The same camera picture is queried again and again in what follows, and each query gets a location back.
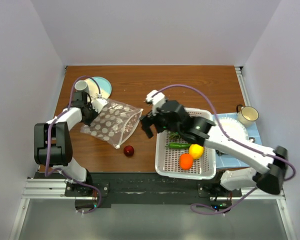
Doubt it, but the green fake pepper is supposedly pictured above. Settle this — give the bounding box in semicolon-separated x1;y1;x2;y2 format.
165;142;192;150

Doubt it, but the clear zip top bag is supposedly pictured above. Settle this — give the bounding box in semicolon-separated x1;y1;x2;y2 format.
80;98;143;149

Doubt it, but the dark red fake apple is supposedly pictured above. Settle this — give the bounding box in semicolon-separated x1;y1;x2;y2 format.
123;145;135;157

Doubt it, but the yellow fake lemon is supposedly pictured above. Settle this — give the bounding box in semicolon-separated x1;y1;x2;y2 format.
188;144;205;160

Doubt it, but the orange fake tomato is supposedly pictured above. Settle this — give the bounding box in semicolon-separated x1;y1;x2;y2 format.
179;153;194;170

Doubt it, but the orange fake carrot bunch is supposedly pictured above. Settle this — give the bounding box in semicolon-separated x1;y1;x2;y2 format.
168;132;182;141

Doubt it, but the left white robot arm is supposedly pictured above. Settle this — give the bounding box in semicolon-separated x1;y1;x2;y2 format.
34;91;100;196

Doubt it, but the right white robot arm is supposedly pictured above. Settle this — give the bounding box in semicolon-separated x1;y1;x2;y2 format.
140;97;288;197

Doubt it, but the small grey cup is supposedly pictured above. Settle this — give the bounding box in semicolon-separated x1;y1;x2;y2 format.
74;80;90;93

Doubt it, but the cream and blue plate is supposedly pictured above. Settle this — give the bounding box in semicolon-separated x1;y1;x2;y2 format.
84;76;112;100

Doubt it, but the white perforated plastic basket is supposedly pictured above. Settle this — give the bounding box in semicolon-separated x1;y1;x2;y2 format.
154;107;217;180

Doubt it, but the white paper plate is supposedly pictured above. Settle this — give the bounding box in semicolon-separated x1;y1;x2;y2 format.
219;117;249;141

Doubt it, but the blue checked cloth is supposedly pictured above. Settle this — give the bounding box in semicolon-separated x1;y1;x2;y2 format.
216;112;262;170

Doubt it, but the cream enamel mug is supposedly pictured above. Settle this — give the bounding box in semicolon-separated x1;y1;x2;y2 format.
236;104;259;128

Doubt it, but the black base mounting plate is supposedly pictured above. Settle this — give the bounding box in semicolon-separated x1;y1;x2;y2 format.
65;172;247;211

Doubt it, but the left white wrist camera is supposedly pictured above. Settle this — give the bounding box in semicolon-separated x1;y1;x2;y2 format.
91;98;108;113

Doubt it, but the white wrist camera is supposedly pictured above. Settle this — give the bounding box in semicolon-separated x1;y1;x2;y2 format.
91;98;108;113
145;90;167;116

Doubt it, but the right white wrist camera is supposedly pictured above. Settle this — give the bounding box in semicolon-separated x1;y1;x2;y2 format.
145;90;167;116

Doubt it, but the aluminium frame rail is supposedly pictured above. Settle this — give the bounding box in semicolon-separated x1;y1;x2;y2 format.
21;176;287;201

